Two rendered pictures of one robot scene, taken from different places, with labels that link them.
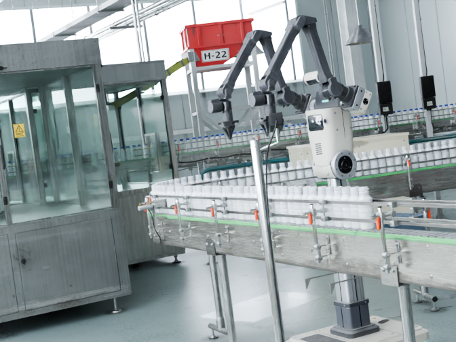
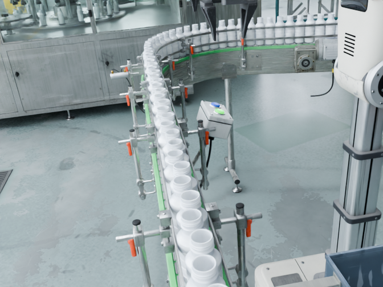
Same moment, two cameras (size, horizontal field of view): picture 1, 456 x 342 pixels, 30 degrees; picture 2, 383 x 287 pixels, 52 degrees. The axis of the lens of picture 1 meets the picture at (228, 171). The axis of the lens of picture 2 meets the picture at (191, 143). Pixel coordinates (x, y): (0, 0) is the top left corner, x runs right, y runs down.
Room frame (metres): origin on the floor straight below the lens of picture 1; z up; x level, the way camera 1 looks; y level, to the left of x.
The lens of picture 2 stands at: (3.33, -0.45, 1.57)
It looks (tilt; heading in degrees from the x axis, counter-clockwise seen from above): 26 degrees down; 21
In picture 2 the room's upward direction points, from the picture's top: 5 degrees counter-clockwise
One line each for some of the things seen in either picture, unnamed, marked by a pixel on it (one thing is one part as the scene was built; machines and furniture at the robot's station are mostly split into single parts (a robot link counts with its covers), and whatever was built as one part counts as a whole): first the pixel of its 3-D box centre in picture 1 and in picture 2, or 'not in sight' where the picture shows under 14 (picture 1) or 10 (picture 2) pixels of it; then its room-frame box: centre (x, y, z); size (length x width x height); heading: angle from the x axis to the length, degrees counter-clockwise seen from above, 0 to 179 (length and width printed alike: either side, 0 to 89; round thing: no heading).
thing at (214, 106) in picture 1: (218, 100); not in sight; (4.55, 0.00, 1.61); 0.12 x 0.09 x 0.12; 120
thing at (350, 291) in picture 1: (349, 290); (351, 249); (4.61, -0.58, 0.49); 0.13 x 0.13 x 0.40; 27
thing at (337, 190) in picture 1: (340, 206); not in sight; (3.47, -0.44, 1.08); 0.06 x 0.06 x 0.17
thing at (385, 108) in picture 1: (383, 98); not in sight; (10.23, -1.97, 1.55); 0.17 x 0.15 x 0.42; 99
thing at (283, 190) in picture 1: (286, 204); (195, 251); (3.84, -0.24, 1.08); 0.06 x 0.06 x 0.17
